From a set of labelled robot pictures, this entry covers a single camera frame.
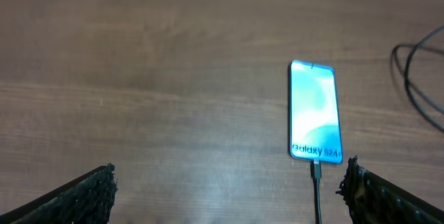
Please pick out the blue Galaxy smartphone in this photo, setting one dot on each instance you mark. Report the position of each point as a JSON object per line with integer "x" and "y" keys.
{"x": 314, "y": 122}

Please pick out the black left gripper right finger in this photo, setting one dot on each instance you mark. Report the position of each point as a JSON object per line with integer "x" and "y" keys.
{"x": 374, "y": 200}

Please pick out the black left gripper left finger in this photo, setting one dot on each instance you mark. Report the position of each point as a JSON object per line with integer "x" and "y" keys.
{"x": 87, "y": 199}

